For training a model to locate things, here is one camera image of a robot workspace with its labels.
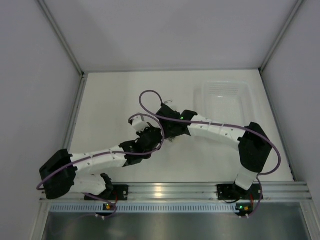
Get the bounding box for clear zip top bag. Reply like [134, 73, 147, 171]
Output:
[167, 136, 179, 143]

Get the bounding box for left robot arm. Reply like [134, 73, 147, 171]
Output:
[37, 125, 165, 200]

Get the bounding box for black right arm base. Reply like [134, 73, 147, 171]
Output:
[216, 183, 262, 201]

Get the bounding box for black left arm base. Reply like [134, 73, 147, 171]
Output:
[80, 173, 129, 201]

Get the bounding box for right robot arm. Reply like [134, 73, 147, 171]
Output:
[156, 103, 272, 199]

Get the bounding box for white perforated plastic basket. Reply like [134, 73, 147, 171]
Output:
[194, 80, 260, 126]

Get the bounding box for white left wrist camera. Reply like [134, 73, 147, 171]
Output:
[128, 115, 149, 133]

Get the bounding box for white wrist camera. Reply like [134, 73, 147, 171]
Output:
[128, 115, 149, 133]
[162, 99, 174, 106]

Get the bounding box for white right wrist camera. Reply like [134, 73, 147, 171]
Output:
[162, 99, 174, 106]

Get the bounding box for aluminium frame post left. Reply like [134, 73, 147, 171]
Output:
[37, 0, 85, 76]

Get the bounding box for aluminium frame post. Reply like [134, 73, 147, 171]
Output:
[259, 0, 306, 72]
[37, 0, 85, 76]

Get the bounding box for white slotted cable duct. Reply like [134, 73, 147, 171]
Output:
[49, 202, 243, 214]

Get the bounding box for aluminium mounting rail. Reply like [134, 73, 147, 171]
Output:
[39, 181, 312, 201]

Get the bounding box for aluminium frame post right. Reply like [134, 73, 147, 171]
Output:
[259, 0, 306, 72]

